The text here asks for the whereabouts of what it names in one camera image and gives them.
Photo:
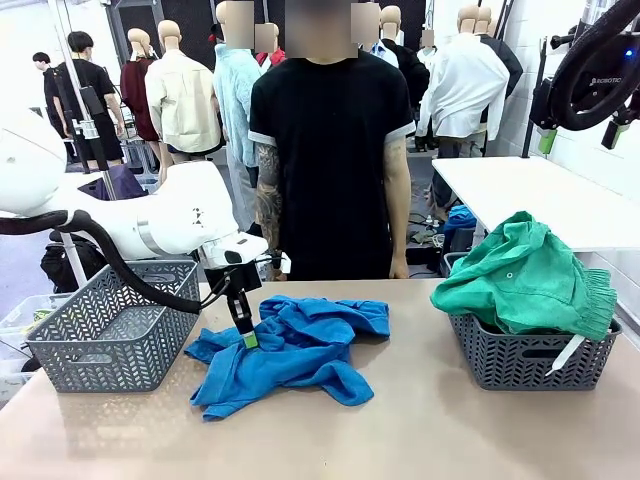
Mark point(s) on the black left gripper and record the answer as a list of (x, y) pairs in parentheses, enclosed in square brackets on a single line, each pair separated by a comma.
[(242, 280)]

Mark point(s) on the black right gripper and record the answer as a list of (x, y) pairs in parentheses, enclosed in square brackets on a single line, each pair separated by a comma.
[(607, 80)]

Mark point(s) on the bright blue garment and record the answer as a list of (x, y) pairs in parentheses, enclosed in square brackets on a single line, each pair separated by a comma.
[(290, 360)]

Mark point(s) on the green garment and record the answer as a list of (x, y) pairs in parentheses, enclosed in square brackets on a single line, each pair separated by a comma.
[(530, 280)]

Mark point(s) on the tattooed right forearm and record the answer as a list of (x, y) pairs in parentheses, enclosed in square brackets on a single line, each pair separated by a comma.
[(267, 225)]

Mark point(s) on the person's left forearm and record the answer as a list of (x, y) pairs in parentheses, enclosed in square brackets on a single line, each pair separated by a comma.
[(398, 230)]

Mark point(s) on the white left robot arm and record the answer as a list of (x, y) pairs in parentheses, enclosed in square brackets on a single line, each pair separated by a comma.
[(175, 220)]

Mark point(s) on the person's right hand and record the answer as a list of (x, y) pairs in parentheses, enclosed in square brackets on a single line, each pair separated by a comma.
[(277, 274)]

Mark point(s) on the person's left hand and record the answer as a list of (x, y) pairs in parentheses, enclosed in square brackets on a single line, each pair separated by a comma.
[(400, 269)]

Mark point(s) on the white table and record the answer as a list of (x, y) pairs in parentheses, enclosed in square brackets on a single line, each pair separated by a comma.
[(530, 195)]

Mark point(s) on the mannequin in black white jacket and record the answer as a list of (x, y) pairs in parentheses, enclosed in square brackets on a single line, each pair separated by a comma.
[(507, 60)]

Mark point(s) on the mannequin in white shirt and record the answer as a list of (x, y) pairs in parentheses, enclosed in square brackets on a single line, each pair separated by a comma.
[(465, 85)]

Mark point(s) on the grey plastic lattice basket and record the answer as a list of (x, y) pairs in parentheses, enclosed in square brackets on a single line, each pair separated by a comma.
[(525, 367), (110, 340)]

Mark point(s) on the blue cloth bundle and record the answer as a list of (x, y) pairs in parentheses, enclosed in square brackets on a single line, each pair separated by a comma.
[(457, 222)]

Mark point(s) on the purple cloth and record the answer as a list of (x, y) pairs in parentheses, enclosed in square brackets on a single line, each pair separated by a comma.
[(117, 184)]

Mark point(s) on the person in black t-shirt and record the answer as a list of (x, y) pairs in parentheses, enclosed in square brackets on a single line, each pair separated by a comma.
[(330, 150)]

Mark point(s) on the black bag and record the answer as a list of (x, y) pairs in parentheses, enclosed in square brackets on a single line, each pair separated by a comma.
[(60, 265)]

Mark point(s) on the grey storage bin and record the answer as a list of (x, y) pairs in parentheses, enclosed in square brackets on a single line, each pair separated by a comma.
[(452, 264)]

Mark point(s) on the clear plastic storage box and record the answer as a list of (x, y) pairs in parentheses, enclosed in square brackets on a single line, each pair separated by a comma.
[(25, 315)]

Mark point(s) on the mannequin in light blue shirt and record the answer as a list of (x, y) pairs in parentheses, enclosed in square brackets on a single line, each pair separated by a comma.
[(235, 100)]

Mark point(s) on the mannequin in cream jacket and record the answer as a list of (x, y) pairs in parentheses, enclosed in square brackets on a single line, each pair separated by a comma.
[(182, 100)]

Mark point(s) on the mannequin in dark red top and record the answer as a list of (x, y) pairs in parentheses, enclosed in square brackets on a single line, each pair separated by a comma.
[(137, 95)]

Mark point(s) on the white pole with black box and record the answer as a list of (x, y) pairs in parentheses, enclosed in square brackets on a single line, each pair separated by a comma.
[(90, 110)]

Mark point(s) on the bystander in black shirt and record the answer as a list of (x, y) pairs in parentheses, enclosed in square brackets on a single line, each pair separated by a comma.
[(95, 95)]

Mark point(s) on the bystander with black hair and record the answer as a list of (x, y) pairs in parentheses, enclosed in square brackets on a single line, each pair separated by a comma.
[(47, 85)]

